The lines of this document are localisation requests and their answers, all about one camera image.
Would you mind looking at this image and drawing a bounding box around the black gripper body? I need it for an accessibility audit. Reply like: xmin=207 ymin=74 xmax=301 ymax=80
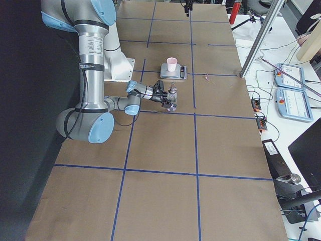
xmin=151 ymin=86 xmax=167 ymax=103

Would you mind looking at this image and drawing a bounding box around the glass sauce bottle metal spout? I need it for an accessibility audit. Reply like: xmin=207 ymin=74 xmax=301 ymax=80
xmin=167 ymin=82 xmax=177 ymax=111

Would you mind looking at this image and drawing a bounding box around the pink paper cup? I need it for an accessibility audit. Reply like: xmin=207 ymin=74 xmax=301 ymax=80
xmin=167 ymin=57 xmax=178 ymax=72

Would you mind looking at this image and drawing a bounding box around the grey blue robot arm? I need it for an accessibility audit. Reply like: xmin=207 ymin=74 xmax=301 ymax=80
xmin=41 ymin=1 xmax=177 ymax=143

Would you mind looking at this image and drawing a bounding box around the white digital kitchen scale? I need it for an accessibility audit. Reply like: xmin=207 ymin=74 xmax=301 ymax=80
xmin=160 ymin=63 xmax=187 ymax=80

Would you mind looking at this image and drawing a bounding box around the orange black connector block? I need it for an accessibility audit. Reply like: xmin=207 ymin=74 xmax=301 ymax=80
xmin=251 ymin=98 xmax=261 ymax=112

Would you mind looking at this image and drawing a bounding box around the upper teach pendant tablet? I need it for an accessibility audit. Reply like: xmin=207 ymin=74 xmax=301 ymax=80
xmin=275 ymin=63 xmax=305 ymax=89

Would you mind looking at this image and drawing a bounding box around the teach pendant tablet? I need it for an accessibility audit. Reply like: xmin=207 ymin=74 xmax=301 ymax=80
xmin=276 ymin=87 xmax=313 ymax=123
xmin=275 ymin=63 xmax=305 ymax=89

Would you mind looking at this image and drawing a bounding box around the red cylinder tube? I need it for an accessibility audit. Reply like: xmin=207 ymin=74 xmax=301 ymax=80
xmin=229 ymin=1 xmax=241 ymax=25

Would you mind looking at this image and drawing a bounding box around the lower teach pendant tablet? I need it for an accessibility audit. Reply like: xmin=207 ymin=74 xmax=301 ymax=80
xmin=276 ymin=87 xmax=313 ymax=123

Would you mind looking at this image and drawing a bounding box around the black box with labels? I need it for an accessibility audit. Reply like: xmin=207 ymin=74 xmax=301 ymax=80
xmin=262 ymin=139 xmax=291 ymax=179

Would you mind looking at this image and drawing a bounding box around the black computer monitor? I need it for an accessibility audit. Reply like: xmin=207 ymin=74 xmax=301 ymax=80
xmin=288 ymin=119 xmax=321 ymax=191

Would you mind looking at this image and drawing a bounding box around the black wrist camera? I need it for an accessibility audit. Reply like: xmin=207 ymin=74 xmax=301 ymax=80
xmin=154 ymin=80 xmax=164 ymax=91

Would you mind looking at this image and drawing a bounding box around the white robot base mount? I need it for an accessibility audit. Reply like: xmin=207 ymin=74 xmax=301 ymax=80
xmin=104 ymin=23 xmax=135 ymax=82

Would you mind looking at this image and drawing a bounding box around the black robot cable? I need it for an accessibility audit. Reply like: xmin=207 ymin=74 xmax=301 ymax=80
xmin=55 ymin=37 xmax=141 ymax=145

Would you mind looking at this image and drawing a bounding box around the black overhead camera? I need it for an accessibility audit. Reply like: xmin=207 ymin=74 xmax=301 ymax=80
xmin=183 ymin=0 xmax=193 ymax=17

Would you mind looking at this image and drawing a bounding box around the aluminium frame post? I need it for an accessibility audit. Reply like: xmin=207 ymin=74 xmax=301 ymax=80
xmin=240 ymin=0 xmax=284 ymax=78

